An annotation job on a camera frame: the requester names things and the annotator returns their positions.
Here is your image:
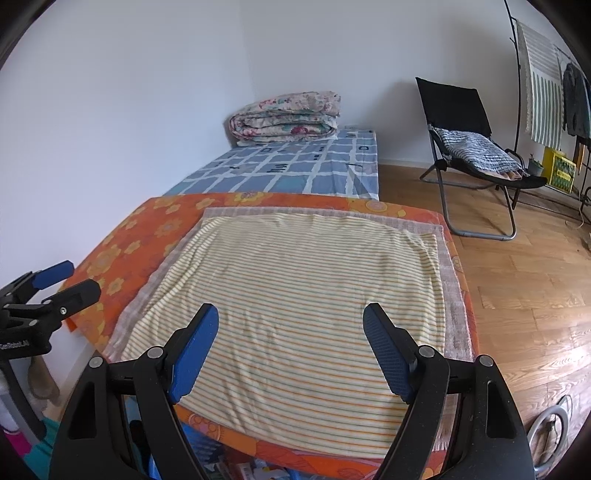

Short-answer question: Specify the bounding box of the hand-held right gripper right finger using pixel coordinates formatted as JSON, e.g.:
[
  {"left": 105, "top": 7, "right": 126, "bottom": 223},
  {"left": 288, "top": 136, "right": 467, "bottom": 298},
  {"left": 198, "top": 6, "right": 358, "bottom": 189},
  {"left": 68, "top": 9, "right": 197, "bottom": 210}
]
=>
[{"left": 362, "top": 302, "right": 536, "bottom": 480}]

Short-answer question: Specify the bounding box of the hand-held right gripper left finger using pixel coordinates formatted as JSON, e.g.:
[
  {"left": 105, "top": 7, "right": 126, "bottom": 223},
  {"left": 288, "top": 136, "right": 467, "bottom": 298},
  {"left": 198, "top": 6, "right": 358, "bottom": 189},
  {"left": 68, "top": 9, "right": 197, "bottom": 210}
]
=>
[{"left": 48, "top": 303, "right": 220, "bottom": 480}]

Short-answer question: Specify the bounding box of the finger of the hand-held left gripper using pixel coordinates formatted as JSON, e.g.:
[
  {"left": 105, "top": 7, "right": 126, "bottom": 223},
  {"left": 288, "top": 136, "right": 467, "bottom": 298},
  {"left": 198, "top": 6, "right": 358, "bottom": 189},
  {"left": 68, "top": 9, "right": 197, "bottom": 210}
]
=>
[
  {"left": 39, "top": 278, "right": 101, "bottom": 330},
  {"left": 0, "top": 261, "right": 75, "bottom": 305}
]

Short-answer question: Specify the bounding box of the blue plastic basket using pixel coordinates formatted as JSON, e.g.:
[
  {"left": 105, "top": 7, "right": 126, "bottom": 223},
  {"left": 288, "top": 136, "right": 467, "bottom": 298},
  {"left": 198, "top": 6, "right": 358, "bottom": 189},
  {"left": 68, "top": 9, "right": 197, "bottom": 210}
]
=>
[{"left": 124, "top": 397, "right": 296, "bottom": 480}]

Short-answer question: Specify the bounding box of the brown cloth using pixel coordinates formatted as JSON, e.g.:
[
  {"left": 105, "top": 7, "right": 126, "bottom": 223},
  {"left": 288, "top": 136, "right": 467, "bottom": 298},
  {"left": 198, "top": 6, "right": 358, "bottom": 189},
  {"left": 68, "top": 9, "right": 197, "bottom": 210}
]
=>
[{"left": 28, "top": 357, "right": 61, "bottom": 407}]

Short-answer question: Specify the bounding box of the white plush cloth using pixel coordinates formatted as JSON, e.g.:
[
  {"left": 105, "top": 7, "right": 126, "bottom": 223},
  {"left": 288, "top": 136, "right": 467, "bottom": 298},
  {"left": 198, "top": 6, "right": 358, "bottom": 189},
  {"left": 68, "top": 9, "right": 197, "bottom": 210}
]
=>
[{"left": 0, "top": 388, "right": 17, "bottom": 430}]

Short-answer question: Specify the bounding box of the pink cloth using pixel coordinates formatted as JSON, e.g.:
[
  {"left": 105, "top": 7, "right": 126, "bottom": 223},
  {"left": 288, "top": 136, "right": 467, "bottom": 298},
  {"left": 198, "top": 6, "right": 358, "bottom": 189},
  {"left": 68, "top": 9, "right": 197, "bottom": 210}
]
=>
[{"left": 0, "top": 429, "right": 28, "bottom": 462}]

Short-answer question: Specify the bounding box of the yellow striped cloth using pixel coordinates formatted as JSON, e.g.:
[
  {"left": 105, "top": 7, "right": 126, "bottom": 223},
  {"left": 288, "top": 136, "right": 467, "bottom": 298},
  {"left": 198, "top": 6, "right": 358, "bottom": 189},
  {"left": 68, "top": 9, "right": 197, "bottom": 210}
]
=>
[{"left": 111, "top": 215, "right": 441, "bottom": 450}]

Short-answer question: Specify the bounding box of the teal cloth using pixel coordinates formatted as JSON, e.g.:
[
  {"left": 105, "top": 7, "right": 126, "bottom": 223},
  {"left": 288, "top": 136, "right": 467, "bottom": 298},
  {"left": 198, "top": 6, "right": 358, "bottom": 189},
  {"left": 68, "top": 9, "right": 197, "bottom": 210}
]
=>
[{"left": 28, "top": 418, "right": 65, "bottom": 480}]

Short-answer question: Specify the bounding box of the bed with blue checked sheet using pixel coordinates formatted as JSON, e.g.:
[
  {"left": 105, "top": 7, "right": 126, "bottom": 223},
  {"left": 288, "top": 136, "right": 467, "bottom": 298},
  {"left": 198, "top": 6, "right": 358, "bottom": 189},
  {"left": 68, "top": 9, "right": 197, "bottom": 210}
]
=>
[{"left": 164, "top": 128, "right": 380, "bottom": 201}]

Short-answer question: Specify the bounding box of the blue checked chair cushion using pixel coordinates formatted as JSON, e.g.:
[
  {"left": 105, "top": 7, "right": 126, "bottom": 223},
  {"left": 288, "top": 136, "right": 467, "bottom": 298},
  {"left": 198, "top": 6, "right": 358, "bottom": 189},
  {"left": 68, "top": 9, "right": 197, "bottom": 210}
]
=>
[{"left": 434, "top": 128, "right": 525, "bottom": 178}]

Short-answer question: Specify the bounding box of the folded floral quilt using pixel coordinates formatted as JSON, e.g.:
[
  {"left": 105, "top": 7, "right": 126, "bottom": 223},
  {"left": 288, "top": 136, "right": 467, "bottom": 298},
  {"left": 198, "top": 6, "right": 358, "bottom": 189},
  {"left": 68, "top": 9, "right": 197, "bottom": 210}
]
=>
[{"left": 229, "top": 90, "right": 342, "bottom": 147}]

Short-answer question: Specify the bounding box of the black folding chair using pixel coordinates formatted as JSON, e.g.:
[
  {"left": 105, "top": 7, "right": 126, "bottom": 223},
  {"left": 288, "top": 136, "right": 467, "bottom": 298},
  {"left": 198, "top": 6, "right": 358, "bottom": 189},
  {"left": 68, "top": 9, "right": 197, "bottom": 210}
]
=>
[{"left": 416, "top": 77, "right": 548, "bottom": 241}]

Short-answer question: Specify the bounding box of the white green striped towel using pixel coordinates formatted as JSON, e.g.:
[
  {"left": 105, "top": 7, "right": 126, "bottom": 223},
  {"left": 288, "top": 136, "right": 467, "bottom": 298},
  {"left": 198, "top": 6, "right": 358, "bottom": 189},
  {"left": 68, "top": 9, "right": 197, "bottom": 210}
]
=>
[{"left": 515, "top": 21, "right": 565, "bottom": 146}]

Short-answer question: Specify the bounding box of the black metal drying rack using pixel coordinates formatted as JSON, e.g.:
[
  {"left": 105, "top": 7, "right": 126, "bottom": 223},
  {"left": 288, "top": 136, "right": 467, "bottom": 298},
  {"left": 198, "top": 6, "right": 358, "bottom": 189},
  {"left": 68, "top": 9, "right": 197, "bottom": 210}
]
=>
[{"left": 503, "top": 0, "right": 591, "bottom": 217}]

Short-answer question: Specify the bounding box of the dark grey jacket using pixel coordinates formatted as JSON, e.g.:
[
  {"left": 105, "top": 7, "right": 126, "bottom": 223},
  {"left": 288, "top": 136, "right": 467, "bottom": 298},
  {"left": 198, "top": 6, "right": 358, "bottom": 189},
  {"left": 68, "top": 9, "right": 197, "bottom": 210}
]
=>
[{"left": 562, "top": 62, "right": 591, "bottom": 138}]

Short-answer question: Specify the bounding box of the white ring light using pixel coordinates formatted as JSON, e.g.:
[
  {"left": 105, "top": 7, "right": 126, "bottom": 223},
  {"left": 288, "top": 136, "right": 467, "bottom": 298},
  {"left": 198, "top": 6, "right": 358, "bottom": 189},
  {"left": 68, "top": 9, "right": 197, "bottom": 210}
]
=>
[{"left": 526, "top": 394, "right": 573, "bottom": 472}]

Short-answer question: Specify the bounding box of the white floor cable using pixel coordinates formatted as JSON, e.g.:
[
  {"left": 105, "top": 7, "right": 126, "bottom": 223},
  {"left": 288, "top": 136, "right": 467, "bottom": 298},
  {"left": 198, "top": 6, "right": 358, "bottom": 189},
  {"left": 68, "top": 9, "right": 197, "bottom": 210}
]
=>
[{"left": 561, "top": 217, "right": 591, "bottom": 250}]

